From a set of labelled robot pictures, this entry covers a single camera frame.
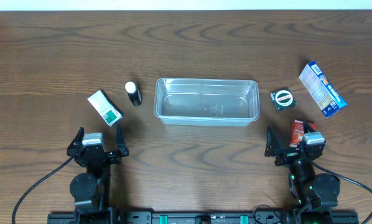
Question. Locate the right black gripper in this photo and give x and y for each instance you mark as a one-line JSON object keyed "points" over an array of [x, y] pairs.
{"points": [[293, 156]]}

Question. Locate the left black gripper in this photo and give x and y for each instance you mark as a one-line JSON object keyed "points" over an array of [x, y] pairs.
{"points": [[97, 155]]}

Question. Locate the red orange small box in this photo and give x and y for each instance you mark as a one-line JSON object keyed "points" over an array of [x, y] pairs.
{"points": [[297, 132]]}

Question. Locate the green round-label box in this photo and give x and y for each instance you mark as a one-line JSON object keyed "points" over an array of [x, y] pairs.
{"points": [[283, 99]]}

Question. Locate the blue KoolFever box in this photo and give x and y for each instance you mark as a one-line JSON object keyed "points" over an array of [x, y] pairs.
{"points": [[321, 90]]}

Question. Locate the dark bottle white cap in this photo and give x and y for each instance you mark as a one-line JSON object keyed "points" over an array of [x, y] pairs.
{"points": [[134, 93]]}

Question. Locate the clear plastic container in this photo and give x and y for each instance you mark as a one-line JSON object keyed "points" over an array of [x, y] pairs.
{"points": [[206, 102]]}

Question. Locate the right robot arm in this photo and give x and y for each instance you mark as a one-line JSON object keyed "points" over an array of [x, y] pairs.
{"points": [[315, 191]]}

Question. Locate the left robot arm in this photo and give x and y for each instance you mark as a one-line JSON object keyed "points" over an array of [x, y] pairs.
{"points": [[90, 189]]}

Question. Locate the white green Panadol box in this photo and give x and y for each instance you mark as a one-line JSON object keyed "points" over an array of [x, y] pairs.
{"points": [[108, 111]]}

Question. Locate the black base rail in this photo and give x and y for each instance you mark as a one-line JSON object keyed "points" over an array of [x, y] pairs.
{"points": [[257, 216]]}

